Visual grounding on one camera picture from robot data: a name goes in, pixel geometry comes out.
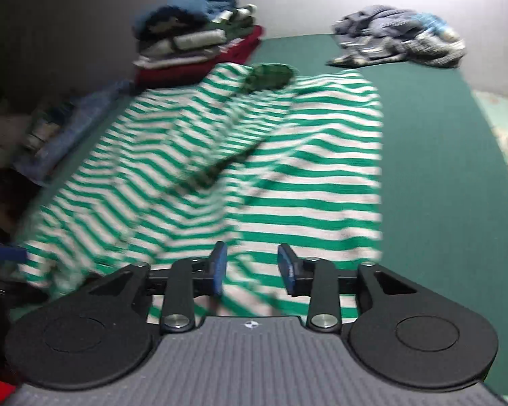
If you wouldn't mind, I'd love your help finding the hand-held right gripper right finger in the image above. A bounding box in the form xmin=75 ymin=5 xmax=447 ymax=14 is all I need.
xmin=277 ymin=243 xmax=418 ymax=334

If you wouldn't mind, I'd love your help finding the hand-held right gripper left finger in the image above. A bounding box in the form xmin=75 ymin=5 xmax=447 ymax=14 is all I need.
xmin=85 ymin=241 xmax=229 ymax=334

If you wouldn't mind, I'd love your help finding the pale green side table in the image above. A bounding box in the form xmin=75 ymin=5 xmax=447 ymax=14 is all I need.
xmin=470 ymin=89 xmax=508 ymax=170

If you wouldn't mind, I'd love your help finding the dark red folded sweater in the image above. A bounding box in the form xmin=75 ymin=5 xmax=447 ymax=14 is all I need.
xmin=134 ymin=25 xmax=264 ymax=87

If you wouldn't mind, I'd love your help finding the grey blue crumpled sweater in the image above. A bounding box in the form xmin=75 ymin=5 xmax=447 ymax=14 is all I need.
xmin=332 ymin=5 xmax=466 ymax=51

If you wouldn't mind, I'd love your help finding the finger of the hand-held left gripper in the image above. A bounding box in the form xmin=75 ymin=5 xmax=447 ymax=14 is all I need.
xmin=0 ymin=241 xmax=28 ymax=265

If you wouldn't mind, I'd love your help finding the green white striped shirt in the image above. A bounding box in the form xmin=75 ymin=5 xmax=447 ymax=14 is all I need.
xmin=17 ymin=63 xmax=384 ymax=318

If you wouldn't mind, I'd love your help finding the blue floral cloth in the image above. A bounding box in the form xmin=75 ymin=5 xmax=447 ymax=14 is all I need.
xmin=13 ymin=80 xmax=132 ymax=187

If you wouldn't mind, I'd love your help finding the white folded garment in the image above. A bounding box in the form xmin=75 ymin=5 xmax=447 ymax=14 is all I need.
xmin=133 ymin=42 xmax=238 ymax=68

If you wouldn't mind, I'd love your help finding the blue patterned knit sweater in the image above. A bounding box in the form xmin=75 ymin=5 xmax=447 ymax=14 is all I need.
xmin=132 ymin=0 xmax=244 ymax=39

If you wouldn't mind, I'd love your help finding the dark green white folded shirt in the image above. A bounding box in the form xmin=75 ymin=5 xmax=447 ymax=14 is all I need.
xmin=137 ymin=4 xmax=257 ymax=58

